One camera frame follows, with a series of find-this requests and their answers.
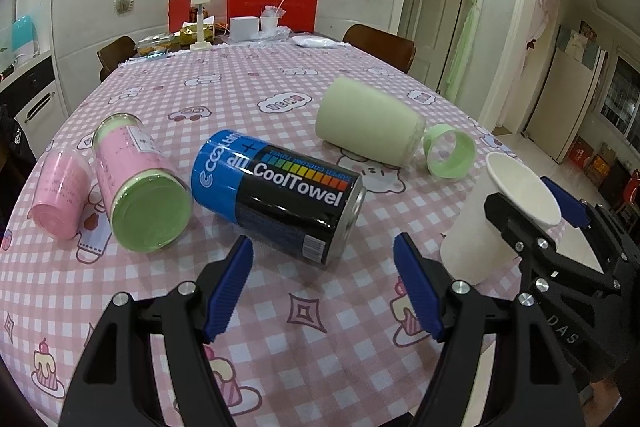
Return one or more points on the clear green-rimmed lid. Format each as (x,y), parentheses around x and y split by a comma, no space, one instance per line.
(449,152)

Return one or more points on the white door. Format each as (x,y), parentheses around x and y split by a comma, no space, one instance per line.
(431,25)

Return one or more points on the white plastic bag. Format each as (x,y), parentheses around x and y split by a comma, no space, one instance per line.
(314,42)

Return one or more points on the white paper cup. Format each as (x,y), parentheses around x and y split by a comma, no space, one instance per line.
(506,191)

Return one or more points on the hanging brush wall ornament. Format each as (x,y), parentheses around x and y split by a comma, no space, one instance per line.
(122,7)

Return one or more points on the pink towel roll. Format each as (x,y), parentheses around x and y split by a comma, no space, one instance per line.
(63,186)

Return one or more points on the blue white humidifier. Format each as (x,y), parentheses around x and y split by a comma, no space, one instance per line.
(23,40)

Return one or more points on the plastic drink cup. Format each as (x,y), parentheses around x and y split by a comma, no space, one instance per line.
(269,19)

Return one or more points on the light green towel roll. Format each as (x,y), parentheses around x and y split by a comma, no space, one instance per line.
(369,123)

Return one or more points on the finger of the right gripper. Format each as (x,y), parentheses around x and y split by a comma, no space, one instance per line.
(577,212)
(556,279)

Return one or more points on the pink jar green lid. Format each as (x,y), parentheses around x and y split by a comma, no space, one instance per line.
(147,203)

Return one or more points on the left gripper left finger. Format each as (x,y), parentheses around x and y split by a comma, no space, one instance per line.
(114,382)

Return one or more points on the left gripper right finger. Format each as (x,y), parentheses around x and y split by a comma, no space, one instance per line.
(530,382)

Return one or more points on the pink checkered tablecloth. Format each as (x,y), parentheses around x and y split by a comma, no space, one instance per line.
(307,345)

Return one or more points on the white refrigerator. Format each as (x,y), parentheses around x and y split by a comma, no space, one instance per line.
(563,103)

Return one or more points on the brown chair left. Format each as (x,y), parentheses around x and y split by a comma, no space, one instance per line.
(114,54)

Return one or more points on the white cabinet with handle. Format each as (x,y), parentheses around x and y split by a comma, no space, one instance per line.
(34,100)

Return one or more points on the brown chair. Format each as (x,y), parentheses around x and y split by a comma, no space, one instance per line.
(391,49)
(114,54)

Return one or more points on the blue black CoolTowel can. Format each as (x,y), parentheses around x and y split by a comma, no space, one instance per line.
(304,205)

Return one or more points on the white stand sign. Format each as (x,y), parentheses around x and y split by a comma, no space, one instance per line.
(200,43)

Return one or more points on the white box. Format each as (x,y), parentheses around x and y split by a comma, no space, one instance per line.
(243,28)

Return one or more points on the brown chair right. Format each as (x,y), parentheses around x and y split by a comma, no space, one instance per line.
(391,49)

